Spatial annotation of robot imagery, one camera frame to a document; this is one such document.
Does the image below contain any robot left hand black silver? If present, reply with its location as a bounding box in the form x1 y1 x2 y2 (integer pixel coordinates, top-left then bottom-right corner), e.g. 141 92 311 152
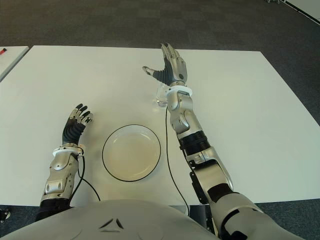
61 103 94 146

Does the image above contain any robot right hand black silver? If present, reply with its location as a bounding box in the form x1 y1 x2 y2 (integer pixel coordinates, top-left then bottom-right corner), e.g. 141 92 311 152
142 42 189 87

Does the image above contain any clear water bottle blue cap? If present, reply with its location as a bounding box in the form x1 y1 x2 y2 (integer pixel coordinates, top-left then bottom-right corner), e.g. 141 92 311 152
155 83 171 108

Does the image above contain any white plate black rim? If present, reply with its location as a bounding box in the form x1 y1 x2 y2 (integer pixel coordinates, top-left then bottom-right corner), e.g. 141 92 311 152
101 124 162 182

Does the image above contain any white side table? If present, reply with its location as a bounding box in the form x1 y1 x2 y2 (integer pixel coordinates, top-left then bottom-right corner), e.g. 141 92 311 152
0 46 31 83

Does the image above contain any grey robot torso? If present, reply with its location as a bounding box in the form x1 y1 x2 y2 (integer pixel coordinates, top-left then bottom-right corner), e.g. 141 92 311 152
0 198 221 240

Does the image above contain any black caster wheel base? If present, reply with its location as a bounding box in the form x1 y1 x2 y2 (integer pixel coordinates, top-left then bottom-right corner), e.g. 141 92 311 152
0 209 11 224

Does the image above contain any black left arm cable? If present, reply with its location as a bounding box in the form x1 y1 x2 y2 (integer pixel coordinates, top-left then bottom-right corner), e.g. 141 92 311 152
69 152 102 208

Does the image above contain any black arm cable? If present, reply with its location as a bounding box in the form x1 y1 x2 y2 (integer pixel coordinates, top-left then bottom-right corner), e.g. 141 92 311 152
164 104 190 216
69 152 102 208

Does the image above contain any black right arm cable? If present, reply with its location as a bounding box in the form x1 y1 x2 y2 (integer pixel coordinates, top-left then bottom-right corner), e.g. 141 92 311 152
164 104 190 216

